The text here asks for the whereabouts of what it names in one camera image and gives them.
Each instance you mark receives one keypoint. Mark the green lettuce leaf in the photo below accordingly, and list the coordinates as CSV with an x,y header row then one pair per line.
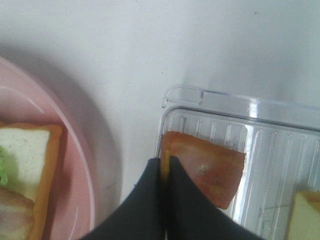
x,y
4,158

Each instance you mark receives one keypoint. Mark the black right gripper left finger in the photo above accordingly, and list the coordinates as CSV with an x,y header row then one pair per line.
x,y
139,217

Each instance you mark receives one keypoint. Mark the bread slice in right tray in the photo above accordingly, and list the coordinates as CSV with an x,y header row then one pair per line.
x,y
305,218

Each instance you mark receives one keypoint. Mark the bread slice from tray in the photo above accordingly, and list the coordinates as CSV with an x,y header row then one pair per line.
x,y
33,153

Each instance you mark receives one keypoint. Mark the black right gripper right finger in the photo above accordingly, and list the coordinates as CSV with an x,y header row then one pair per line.
x,y
191,216

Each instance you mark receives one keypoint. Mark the right clear plastic tray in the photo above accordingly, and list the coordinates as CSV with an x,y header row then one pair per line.
x,y
281,142

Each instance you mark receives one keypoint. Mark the pink round plate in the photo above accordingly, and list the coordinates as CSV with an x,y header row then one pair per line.
x,y
72,206

